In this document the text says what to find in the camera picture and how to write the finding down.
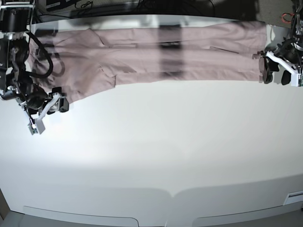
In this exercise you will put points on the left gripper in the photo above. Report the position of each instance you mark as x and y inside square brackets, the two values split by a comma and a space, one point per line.
[288, 55]

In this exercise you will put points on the white label sticker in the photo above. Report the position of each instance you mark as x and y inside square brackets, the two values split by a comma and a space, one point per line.
[294, 198]

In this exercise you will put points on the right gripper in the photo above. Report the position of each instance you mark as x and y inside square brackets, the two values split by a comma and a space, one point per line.
[41, 103]

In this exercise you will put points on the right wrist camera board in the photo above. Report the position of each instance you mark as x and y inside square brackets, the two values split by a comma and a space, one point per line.
[36, 126]

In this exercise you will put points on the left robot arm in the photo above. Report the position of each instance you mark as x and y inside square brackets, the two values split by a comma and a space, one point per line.
[295, 19]

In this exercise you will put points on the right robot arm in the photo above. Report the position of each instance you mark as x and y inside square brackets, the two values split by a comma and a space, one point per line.
[15, 81]

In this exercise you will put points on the pink T-shirt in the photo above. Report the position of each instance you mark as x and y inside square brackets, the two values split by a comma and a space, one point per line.
[87, 62]

